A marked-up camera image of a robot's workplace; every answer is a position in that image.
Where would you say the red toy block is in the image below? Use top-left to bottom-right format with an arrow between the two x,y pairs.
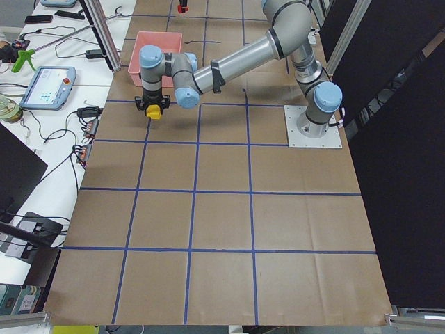
177,5 -> 189,14

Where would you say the black smartphone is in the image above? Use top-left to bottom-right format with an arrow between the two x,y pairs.
24,15 -> 54,24

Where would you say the yellow toy block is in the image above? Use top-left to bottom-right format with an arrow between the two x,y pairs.
145,104 -> 163,120

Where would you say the aluminium frame post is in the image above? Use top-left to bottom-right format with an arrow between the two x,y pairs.
79,0 -> 122,72

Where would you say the pink plastic box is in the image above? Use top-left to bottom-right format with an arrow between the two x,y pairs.
128,31 -> 182,87

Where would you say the green handled reacher grabber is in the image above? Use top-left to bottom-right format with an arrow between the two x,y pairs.
11,24 -> 97,74

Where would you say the blue teach pendant tablet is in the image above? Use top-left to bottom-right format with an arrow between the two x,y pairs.
19,66 -> 76,110

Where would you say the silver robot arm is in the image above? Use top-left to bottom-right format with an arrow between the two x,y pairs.
135,1 -> 343,138

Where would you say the black power adapter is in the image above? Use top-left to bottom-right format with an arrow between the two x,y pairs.
85,49 -> 104,59

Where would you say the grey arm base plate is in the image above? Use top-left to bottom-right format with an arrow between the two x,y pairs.
284,105 -> 343,149

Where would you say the black monitor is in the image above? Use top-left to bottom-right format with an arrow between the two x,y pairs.
1,125 -> 48,223

